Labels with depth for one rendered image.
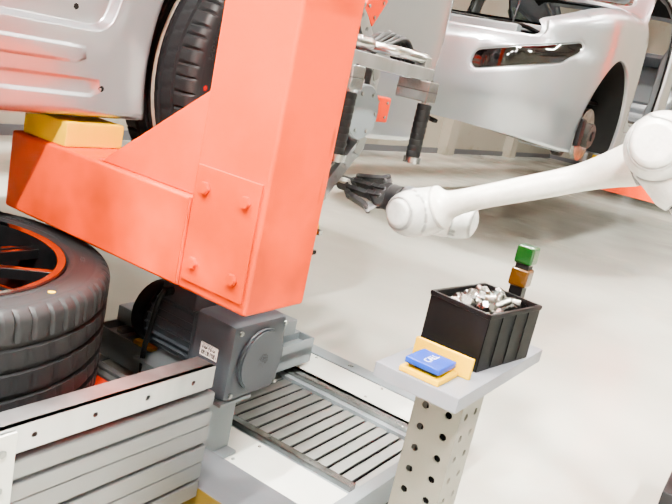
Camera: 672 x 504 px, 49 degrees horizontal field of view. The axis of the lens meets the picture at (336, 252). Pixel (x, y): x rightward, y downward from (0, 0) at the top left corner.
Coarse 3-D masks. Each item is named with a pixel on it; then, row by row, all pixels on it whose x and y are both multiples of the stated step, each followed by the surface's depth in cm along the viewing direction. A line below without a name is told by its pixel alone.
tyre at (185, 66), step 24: (168, 0) 163; (192, 0) 159; (216, 0) 156; (168, 24) 160; (192, 24) 157; (216, 24) 157; (168, 48) 159; (192, 48) 156; (216, 48) 159; (168, 72) 159; (192, 72) 156; (144, 96) 165; (168, 96) 161; (192, 96) 158; (144, 120) 168
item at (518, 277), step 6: (516, 270) 158; (522, 270) 157; (510, 276) 159; (516, 276) 158; (522, 276) 157; (528, 276) 157; (510, 282) 159; (516, 282) 158; (522, 282) 157; (528, 282) 158
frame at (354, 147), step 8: (368, 16) 186; (360, 24) 184; (368, 24) 187; (360, 32) 186; (368, 32) 188; (368, 72) 196; (376, 72) 196; (368, 80) 196; (376, 80) 198; (376, 88) 199; (352, 144) 200; (360, 144) 201; (352, 152) 200; (360, 152) 202; (352, 160) 201; (336, 168) 196; (344, 168) 199; (328, 176) 195; (336, 176) 197; (328, 184) 195; (328, 192) 196
